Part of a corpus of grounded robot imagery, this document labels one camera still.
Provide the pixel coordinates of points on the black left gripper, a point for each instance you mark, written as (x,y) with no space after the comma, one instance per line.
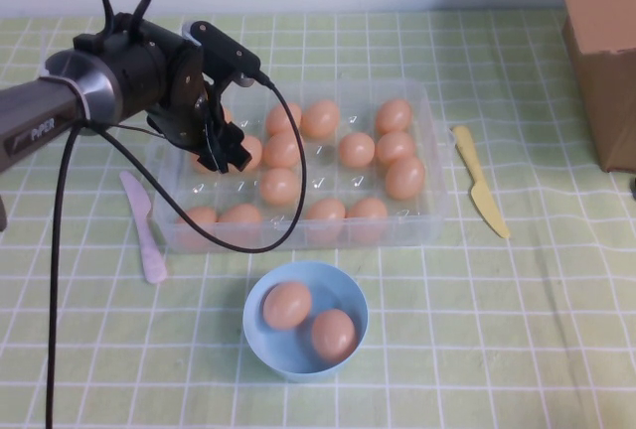
(186,96)

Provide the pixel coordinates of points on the grey and black left arm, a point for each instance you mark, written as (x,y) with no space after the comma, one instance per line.
(30,101)

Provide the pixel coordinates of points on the orange egg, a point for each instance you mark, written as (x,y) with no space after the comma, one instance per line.
(287,305)
(395,147)
(227,115)
(325,210)
(405,177)
(356,149)
(278,185)
(334,334)
(392,116)
(241,215)
(254,151)
(280,150)
(366,210)
(199,218)
(278,118)
(320,118)

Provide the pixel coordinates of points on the clear plastic egg box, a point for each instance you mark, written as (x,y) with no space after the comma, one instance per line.
(417,230)

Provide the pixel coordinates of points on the brown cardboard box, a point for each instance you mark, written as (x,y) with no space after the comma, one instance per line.
(606,76)

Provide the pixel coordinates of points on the pink plastic knife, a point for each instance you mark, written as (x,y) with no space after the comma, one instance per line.
(149,245)

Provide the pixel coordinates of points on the light blue bowl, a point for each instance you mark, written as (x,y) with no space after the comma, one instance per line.
(298,367)

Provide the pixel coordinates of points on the yellow plastic knife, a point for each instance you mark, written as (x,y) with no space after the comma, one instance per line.
(477,185)

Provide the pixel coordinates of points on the small black object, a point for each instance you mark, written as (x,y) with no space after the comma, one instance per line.
(634,188)

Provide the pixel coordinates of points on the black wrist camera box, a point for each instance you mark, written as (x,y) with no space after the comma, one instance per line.
(223,49)

